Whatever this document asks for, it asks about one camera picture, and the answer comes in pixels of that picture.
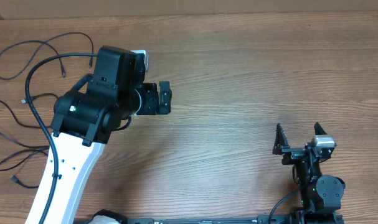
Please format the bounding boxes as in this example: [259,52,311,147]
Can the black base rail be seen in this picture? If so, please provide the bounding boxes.
[73,214,345,224]

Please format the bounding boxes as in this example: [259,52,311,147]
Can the black usb cable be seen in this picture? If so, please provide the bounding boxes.
[0,93,59,149]

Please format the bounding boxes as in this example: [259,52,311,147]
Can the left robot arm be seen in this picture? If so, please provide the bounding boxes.
[25,45,172,223]

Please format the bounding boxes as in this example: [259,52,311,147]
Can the black cable silver plugs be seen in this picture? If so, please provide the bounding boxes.
[0,147,50,190]

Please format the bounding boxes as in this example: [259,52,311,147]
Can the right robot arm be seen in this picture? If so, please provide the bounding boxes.
[267,123,346,223]

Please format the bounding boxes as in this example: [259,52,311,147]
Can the left camera thin cable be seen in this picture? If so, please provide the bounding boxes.
[115,115,133,131]

